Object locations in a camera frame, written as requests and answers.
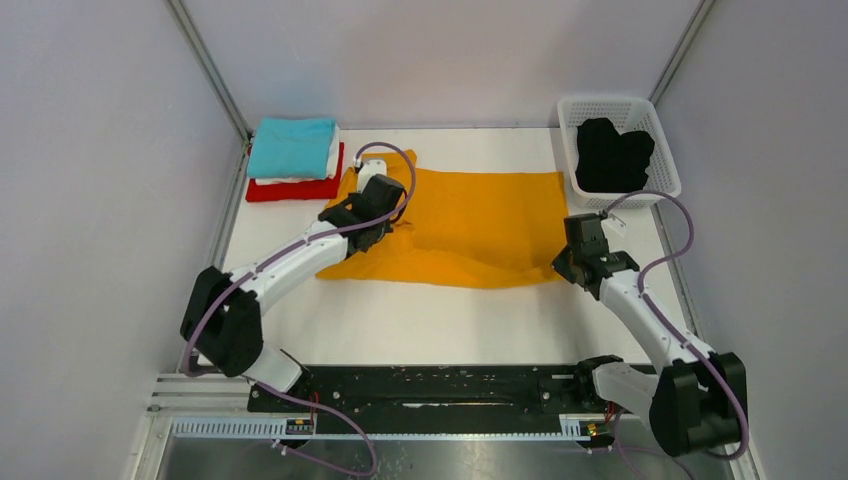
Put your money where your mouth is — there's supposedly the yellow t shirt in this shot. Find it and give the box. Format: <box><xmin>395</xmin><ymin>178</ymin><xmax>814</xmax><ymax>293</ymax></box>
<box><xmin>316</xmin><ymin>150</ymin><xmax>569</xmax><ymax>289</ymax></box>

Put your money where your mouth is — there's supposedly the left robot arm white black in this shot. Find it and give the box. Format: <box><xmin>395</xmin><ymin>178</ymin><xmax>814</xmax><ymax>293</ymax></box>
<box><xmin>180</xmin><ymin>174</ymin><xmax>407</xmax><ymax>411</ymax></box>

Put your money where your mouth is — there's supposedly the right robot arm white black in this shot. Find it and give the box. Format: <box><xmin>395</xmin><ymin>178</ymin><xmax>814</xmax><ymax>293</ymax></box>
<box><xmin>552</xmin><ymin>214</ymin><xmax>749</xmax><ymax>457</ymax></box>

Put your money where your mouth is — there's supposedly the folded red t shirt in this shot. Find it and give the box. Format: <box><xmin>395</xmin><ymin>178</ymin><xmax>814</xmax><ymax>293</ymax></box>
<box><xmin>245</xmin><ymin>142</ymin><xmax>345</xmax><ymax>203</ymax></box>

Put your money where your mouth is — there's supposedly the folded white t shirt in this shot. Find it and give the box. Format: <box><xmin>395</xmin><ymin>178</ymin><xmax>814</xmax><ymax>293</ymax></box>
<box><xmin>256</xmin><ymin>126</ymin><xmax>340</xmax><ymax>185</ymax></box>

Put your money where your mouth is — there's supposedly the folded cyan t shirt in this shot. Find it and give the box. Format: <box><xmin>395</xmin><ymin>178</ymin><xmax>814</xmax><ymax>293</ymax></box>
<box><xmin>247</xmin><ymin>117</ymin><xmax>337</xmax><ymax>180</ymax></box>

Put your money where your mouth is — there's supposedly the black t shirt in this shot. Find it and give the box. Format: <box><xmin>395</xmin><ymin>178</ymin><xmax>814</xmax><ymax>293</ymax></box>
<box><xmin>575</xmin><ymin>118</ymin><xmax>656</xmax><ymax>193</ymax></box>

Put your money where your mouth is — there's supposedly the white plastic laundry basket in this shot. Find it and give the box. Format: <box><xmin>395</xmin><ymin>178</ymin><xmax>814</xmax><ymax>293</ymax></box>
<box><xmin>556</xmin><ymin>94</ymin><xmax>681</xmax><ymax>210</ymax></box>

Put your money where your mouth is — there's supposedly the right controller board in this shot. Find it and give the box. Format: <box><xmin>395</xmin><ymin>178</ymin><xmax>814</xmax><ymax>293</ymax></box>
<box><xmin>579</xmin><ymin>421</ymin><xmax>608</xmax><ymax>438</ymax></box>

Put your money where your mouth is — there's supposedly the controller board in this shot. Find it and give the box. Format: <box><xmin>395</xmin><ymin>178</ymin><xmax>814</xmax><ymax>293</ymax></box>
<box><xmin>579</xmin><ymin>421</ymin><xmax>608</xmax><ymax>438</ymax></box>
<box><xmin>284</xmin><ymin>417</ymin><xmax>316</xmax><ymax>437</ymax></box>

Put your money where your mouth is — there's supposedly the left controller board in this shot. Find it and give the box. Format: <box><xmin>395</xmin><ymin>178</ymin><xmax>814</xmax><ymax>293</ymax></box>
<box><xmin>284</xmin><ymin>417</ymin><xmax>316</xmax><ymax>437</ymax></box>

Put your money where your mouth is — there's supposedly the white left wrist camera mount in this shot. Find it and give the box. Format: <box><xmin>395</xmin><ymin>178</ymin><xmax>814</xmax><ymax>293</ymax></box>
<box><xmin>353</xmin><ymin>157</ymin><xmax>387</xmax><ymax>193</ymax></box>

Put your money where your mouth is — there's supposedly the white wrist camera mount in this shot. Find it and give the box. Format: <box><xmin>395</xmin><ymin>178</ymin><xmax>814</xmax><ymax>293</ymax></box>
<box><xmin>599</xmin><ymin>210</ymin><xmax>628</xmax><ymax>238</ymax></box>
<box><xmin>353</xmin><ymin>157</ymin><xmax>387</xmax><ymax>193</ymax></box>

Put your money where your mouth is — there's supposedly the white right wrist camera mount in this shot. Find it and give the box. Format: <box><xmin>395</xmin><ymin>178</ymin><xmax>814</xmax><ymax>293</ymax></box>
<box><xmin>599</xmin><ymin>210</ymin><xmax>628</xmax><ymax>238</ymax></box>

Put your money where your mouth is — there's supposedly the white slotted cable duct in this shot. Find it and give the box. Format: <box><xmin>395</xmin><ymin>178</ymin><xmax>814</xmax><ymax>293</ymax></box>
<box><xmin>171</xmin><ymin>415</ymin><xmax>591</xmax><ymax>442</ymax></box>

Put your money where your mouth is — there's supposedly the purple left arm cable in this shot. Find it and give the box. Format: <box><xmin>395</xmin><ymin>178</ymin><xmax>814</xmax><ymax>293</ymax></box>
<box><xmin>182</xmin><ymin>141</ymin><xmax>419</xmax><ymax>478</ymax></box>

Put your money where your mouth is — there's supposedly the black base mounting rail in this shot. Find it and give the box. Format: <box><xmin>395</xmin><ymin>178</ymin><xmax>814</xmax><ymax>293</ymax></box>
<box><xmin>247</xmin><ymin>361</ymin><xmax>606</xmax><ymax>434</ymax></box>

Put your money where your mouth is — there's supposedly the left aluminium corner post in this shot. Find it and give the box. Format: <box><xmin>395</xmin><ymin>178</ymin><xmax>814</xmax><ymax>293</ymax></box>
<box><xmin>164</xmin><ymin>0</ymin><xmax>253</xmax><ymax>143</ymax></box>

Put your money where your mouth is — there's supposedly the aluminium corner post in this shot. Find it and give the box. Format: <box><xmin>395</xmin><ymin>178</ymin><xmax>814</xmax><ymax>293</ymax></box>
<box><xmin>164</xmin><ymin>0</ymin><xmax>253</xmax><ymax>143</ymax></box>
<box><xmin>648</xmin><ymin>0</ymin><xmax>717</xmax><ymax>106</ymax></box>

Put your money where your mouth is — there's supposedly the right aluminium corner post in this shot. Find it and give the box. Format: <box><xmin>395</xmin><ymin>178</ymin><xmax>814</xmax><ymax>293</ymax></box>
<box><xmin>648</xmin><ymin>0</ymin><xmax>717</xmax><ymax>106</ymax></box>

